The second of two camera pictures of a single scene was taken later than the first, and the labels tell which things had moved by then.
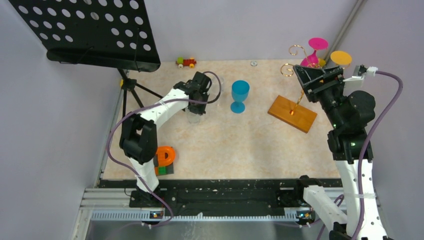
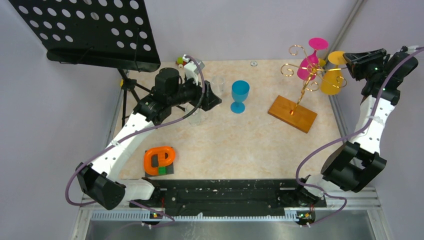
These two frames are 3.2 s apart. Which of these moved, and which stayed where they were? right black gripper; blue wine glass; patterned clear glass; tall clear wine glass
Moved: right black gripper
Stayed: patterned clear glass; tall clear wine glass; blue wine glass
